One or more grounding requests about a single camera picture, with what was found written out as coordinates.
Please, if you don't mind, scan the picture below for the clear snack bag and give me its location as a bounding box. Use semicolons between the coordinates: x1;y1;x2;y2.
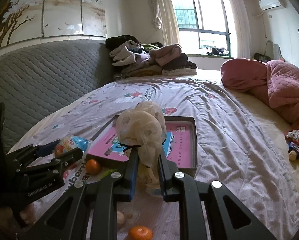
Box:
54;135;90;158

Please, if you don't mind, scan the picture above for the beige patterned mesh pouch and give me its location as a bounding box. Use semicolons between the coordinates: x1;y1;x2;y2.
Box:
116;101;166;189

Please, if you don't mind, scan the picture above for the person's left hand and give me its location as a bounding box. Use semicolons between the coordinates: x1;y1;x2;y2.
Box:
0;203;36;235

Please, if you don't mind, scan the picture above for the orange mandarin near tray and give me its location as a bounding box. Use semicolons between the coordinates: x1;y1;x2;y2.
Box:
85;159;102;176

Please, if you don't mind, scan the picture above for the walnut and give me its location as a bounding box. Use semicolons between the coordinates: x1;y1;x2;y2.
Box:
117;211;126;228

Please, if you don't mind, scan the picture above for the grey quilted headboard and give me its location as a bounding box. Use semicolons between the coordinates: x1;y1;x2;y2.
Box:
0;40;113;151

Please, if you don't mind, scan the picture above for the purple strawberry print bedsheet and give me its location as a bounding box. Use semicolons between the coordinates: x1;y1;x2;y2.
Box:
15;77;299;239

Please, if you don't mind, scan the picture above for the shallow cardboard box tray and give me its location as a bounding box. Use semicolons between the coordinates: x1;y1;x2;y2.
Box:
87;115;198;178

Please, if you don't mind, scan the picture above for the small doll toy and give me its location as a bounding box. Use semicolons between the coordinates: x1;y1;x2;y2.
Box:
285;130;299;161

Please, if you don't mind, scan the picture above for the pile of folded clothes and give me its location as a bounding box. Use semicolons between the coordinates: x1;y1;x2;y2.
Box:
105;35;198;80

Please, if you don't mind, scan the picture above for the pink quilted blanket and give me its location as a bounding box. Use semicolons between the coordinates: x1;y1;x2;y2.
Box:
220;59;299;130

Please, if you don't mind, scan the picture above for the sheer white right curtain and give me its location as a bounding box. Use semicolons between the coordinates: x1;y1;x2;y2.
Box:
229;0;251;59

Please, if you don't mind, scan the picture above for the beige left curtain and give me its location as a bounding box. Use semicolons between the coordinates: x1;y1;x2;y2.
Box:
148;0;179;45

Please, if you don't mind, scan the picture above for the floral painted wall panel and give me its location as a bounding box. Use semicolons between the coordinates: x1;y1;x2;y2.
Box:
0;0;107;48

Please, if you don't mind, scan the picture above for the window with dark frame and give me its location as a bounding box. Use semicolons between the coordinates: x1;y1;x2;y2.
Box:
172;0;231;57

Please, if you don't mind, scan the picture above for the white wall air conditioner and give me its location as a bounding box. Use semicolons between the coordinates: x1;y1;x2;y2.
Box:
258;0;286;11

